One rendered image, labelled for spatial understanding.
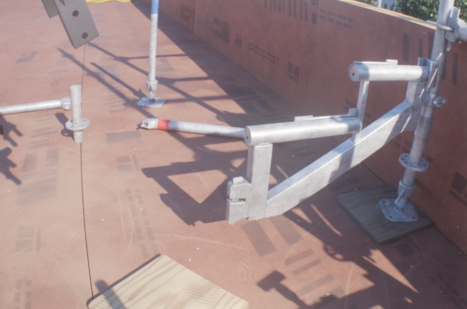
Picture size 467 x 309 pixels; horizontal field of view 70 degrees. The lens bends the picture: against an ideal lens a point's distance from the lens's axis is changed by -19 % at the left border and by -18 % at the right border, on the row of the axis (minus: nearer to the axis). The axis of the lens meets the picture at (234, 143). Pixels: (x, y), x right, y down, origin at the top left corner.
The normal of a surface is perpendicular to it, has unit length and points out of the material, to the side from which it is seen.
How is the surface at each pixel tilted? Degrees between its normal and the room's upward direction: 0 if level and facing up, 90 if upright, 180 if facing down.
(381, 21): 90
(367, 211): 0
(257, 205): 90
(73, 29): 97
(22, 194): 0
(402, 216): 0
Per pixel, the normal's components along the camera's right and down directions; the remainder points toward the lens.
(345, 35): -0.94, 0.09
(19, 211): 0.07, -0.90
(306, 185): 0.34, 0.43
